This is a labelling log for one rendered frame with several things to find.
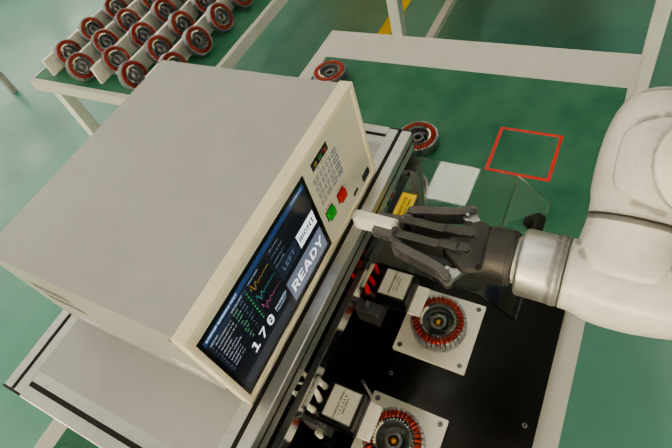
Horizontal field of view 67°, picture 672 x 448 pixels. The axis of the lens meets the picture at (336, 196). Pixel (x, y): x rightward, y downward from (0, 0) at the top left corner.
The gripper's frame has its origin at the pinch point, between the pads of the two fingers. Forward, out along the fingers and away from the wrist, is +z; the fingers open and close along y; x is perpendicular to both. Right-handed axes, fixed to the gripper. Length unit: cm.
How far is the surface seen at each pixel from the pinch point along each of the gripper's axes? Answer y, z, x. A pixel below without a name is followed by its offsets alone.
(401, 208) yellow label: 11.3, 2.1, -11.8
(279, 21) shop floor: 205, 183, -119
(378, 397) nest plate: -14.2, 1.0, -40.0
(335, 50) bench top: 90, 63, -44
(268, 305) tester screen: -18.0, 7.7, 2.4
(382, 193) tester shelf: 10.7, 4.8, -7.6
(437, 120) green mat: 64, 16, -43
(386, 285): 2.7, 3.9, -26.2
